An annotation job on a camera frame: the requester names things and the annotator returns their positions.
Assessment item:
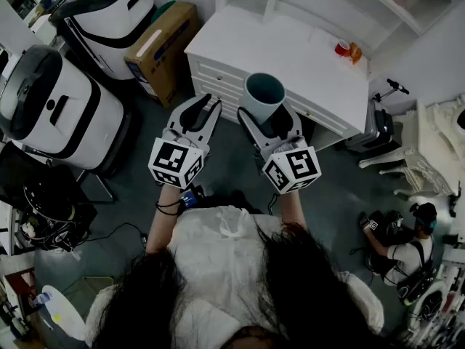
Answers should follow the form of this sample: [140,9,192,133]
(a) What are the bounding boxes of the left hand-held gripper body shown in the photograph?
[147,121,212,190]

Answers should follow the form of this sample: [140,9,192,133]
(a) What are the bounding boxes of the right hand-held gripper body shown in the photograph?
[254,136,323,196]

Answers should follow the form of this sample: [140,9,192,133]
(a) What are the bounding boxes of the grey-blue cup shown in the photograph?
[241,72,287,126]

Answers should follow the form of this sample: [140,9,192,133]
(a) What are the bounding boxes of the person's left forearm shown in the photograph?
[145,183,182,256]

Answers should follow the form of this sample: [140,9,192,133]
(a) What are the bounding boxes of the person's right forearm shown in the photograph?
[278,190,308,229]

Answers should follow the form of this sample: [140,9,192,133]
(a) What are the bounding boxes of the white desk with drawers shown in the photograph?
[184,5,371,152]

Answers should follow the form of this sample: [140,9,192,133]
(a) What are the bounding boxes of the white shelf unit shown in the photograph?
[216,0,455,68]

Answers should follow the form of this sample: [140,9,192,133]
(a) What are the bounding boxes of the small blue device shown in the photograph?
[179,190,199,209]

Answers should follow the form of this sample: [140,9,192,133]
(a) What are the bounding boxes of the brown cardboard box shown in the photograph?
[123,1,200,108]

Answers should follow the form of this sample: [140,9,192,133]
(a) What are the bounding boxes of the grey suitcase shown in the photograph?
[343,78,411,155]

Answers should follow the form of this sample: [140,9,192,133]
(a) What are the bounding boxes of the white and black mobile robot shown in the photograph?
[0,44,134,170]
[49,0,157,81]

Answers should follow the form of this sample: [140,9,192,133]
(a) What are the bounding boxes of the green round object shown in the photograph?
[150,0,177,23]

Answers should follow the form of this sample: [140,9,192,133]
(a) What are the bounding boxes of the person's white shirt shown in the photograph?
[85,205,386,349]

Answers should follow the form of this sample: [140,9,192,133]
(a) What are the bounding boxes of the white ornate carved furniture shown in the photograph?
[358,95,465,201]

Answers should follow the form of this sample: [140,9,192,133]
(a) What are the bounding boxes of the white round stool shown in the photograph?
[41,284,88,341]

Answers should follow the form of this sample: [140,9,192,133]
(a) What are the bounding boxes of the black wrist hair ties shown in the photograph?
[155,198,182,217]

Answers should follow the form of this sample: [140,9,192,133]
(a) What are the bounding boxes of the black floor cable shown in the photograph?
[78,222,148,249]

